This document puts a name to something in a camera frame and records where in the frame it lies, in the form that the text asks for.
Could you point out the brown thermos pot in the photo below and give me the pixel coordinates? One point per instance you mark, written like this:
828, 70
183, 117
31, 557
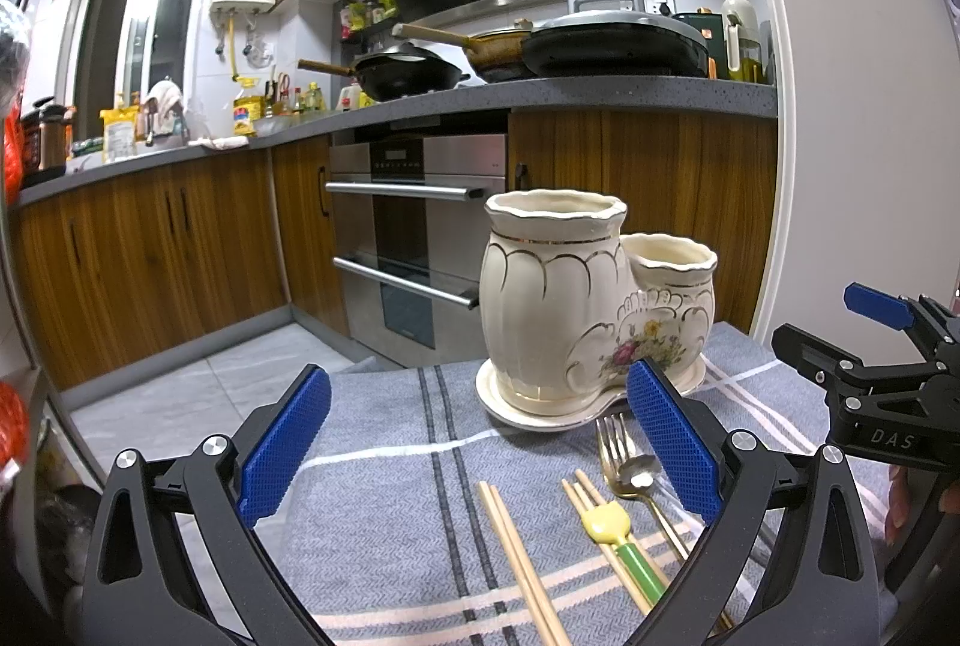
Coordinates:
46, 141

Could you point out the yellow green plastic fork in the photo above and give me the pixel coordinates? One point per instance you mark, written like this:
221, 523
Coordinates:
609, 523

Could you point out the gold metal spoon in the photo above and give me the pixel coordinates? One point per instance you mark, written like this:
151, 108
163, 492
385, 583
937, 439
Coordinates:
635, 480

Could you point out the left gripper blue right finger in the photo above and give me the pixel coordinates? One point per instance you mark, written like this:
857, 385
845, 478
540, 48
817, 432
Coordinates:
820, 585

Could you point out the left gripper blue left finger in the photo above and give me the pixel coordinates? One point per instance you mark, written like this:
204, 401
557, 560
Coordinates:
140, 587

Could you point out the wooden base cabinets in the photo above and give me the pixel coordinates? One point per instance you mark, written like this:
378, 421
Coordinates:
130, 271

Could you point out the gold metal fork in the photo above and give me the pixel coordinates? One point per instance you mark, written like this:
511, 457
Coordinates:
615, 443

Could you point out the red plastic bag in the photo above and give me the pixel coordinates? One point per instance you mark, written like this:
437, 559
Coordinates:
13, 169

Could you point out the grey kitchen countertop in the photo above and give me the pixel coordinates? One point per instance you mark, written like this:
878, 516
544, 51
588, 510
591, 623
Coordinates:
642, 92

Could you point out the yellow food package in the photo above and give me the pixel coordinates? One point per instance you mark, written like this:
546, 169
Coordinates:
120, 131

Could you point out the kitchen window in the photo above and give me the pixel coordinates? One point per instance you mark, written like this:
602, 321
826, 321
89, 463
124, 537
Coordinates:
121, 49

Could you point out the cream ceramic utensil holder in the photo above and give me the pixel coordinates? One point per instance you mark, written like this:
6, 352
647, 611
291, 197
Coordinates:
569, 303

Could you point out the stainless steel oven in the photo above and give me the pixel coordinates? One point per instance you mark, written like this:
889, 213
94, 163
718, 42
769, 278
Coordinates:
411, 226

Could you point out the person right hand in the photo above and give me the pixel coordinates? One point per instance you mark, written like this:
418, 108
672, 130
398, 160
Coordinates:
899, 502

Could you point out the brown pan wooden handle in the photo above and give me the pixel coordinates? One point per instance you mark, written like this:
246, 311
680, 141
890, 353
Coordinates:
495, 56

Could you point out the black wok wooden handle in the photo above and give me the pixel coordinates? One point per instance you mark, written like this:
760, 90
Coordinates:
405, 70

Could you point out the large black lidded pan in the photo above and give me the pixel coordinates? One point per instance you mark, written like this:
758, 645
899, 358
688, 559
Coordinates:
605, 42

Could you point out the white oil bottle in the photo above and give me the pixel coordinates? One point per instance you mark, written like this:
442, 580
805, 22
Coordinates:
742, 41

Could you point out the dark green appliance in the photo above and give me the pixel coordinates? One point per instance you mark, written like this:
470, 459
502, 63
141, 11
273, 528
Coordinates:
711, 28

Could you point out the blue striped table cloth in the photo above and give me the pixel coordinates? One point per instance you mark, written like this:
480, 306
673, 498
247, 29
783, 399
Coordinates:
384, 539

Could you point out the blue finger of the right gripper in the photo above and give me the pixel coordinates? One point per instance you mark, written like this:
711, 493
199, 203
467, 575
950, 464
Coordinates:
923, 319
825, 360

